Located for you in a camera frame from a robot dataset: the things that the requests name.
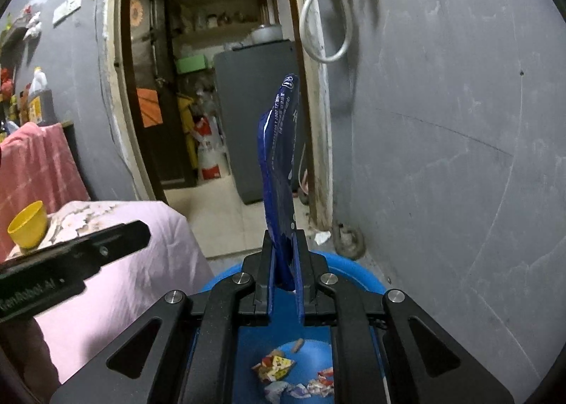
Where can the green box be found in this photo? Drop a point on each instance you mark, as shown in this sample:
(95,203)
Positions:
(191,64)

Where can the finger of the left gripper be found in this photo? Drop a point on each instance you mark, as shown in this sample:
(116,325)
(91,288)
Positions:
(81,257)

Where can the wooden door frame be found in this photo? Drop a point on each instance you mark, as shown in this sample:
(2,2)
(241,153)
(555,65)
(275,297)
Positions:
(118,68)

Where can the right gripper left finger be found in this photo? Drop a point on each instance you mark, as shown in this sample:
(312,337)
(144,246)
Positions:
(181,350)

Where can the large oil jug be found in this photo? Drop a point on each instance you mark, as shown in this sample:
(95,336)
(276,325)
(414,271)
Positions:
(40,100)

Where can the brown potato piece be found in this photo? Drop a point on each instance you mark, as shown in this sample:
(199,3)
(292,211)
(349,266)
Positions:
(297,345)

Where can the left hand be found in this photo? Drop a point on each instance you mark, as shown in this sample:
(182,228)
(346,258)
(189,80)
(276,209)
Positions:
(28,374)

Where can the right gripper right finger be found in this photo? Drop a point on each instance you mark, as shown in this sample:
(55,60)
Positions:
(385,347)

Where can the blue plastic bucket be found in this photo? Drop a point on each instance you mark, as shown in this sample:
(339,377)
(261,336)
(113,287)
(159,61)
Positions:
(286,325)

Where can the red plaid cloth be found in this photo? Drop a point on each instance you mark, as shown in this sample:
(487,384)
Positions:
(36,164)

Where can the wall socket panel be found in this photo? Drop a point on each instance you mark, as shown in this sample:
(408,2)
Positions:
(64,10)

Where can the pink floral table cloth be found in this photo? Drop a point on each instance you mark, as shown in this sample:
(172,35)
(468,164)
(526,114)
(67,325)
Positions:
(79,328)

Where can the red white sack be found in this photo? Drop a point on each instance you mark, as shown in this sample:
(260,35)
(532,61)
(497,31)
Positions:
(212,162)

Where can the yellow crumpled wrapper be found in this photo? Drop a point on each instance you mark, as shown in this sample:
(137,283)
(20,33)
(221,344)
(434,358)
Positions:
(273,368)

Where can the orange red wrapper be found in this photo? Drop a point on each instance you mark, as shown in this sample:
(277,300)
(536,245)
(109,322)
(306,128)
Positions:
(323,384)

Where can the yellow plastic bowl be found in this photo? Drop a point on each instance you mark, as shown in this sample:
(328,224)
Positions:
(29,226)

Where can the blue white plastic bag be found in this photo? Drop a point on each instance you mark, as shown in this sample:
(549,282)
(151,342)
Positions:
(276,137)

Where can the metal pot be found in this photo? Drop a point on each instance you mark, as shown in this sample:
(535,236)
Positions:
(266,33)

